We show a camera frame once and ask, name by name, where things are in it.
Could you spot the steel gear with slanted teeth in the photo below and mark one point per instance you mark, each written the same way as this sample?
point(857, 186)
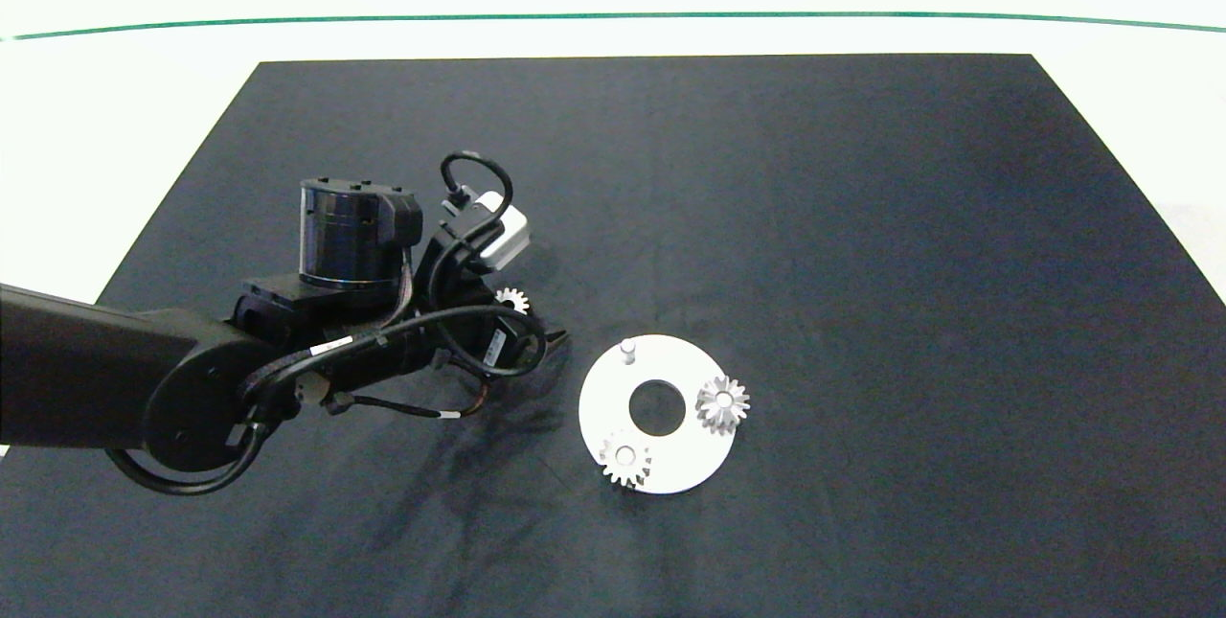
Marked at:
point(710, 405)

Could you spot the boxy silver wrist camera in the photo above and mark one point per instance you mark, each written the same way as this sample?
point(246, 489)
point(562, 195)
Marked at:
point(512, 227)

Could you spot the dark rectangular mat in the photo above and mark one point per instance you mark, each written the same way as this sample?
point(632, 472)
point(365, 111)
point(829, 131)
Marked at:
point(862, 216)

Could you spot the round white plate with pins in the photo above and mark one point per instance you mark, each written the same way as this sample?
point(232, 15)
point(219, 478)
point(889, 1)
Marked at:
point(599, 398)

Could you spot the small steel spur gear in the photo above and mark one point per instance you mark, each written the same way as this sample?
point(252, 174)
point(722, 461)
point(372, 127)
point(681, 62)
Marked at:
point(520, 297)
point(640, 466)

